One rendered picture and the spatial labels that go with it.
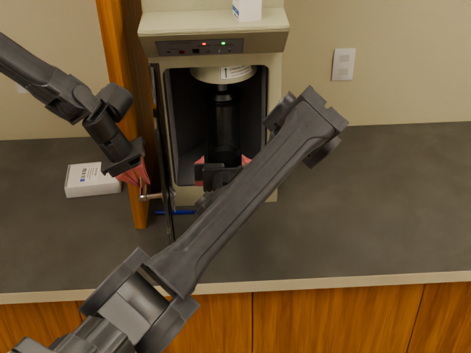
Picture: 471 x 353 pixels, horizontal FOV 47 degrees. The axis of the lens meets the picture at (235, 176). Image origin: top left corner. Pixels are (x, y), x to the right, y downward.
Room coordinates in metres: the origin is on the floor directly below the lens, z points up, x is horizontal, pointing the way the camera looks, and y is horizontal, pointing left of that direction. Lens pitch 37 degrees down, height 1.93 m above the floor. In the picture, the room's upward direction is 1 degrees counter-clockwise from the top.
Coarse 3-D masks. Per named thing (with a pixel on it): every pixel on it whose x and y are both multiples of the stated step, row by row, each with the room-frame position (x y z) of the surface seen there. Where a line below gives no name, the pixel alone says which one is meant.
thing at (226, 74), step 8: (192, 72) 1.28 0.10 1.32; (200, 72) 1.25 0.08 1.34; (208, 72) 1.24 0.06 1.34; (216, 72) 1.23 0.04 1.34; (224, 72) 1.23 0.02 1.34; (232, 72) 1.23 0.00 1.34; (240, 72) 1.24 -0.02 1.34; (248, 72) 1.25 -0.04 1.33; (200, 80) 1.24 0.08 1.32; (208, 80) 1.23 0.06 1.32; (216, 80) 1.22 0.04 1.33; (224, 80) 1.22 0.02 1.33; (232, 80) 1.23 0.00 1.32; (240, 80) 1.23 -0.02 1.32
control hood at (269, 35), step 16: (144, 16) 1.17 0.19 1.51; (160, 16) 1.17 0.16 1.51; (176, 16) 1.17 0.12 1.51; (192, 16) 1.17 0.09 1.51; (208, 16) 1.16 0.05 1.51; (224, 16) 1.16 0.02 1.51; (272, 16) 1.15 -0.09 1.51; (144, 32) 1.09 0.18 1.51; (160, 32) 1.09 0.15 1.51; (176, 32) 1.09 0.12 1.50; (192, 32) 1.09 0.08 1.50; (208, 32) 1.09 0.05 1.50; (224, 32) 1.10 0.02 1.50; (240, 32) 1.10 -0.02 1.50; (256, 32) 1.10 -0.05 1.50; (272, 32) 1.10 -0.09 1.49; (288, 32) 1.11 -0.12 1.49; (144, 48) 1.14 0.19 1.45; (256, 48) 1.16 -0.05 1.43; (272, 48) 1.17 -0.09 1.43
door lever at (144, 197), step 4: (140, 176) 0.99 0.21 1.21; (140, 180) 0.97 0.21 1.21; (140, 184) 0.96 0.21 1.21; (144, 184) 0.96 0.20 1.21; (140, 188) 0.94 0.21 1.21; (144, 188) 0.94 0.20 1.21; (140, 192) 0.93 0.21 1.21; (144, 192) 0.93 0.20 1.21; (140, 196) 0.92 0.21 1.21; (144, 196) 0.92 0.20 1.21; (148, 196) 0.92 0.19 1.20; (152, 196) 0.92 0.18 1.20; (156, 196) 0.92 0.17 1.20; (160, 196) 0.92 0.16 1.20; (144, 200) 0.92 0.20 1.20
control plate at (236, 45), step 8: (192, 40) 1.11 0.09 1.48; (200, 40) 1.11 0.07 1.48; (208, 40) 1.12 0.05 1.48; (216, 40) 1.12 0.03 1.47; (224, 40) 1.12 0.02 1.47; (232, 40) 1.12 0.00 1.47; (240, 40) 1.12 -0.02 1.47; (160, 48) 1.14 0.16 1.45; (168, 48) 1.14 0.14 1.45; (176, 48) 1.14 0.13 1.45; (184, 48) 1.14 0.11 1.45; (192, 48) 1.15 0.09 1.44; (200, 48) 1.15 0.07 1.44; (208, 48) 1.15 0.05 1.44; (216, 48) 1.15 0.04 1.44; (224, 48) 1.15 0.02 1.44; (232, 48) 1.15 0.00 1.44; (240, 48) 1.16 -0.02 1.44
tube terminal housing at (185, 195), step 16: (144, 0) 1.20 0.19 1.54; (160, 0) 1.20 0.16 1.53; (176, 0) 1.20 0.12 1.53; (192, 0) 1.21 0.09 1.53; (208, 0) 1.21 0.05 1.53; (224, 0) 1.21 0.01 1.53; (272, 0) 1.21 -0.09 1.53; (160, 64) 1.20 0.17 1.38; (176, 64) 1.20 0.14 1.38; (192, 64) 1.21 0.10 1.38; (208, 64) 1.21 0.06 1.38; (224, 64) 1.21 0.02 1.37; (240, 64) 1.21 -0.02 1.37; (256, 64) 1.21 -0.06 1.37; (272, 64) 1.21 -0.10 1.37; (272, 80) 1.21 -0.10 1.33; (272, 96) 1.21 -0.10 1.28; (176, 192) 1.20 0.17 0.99; (192, 192) 1.20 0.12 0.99
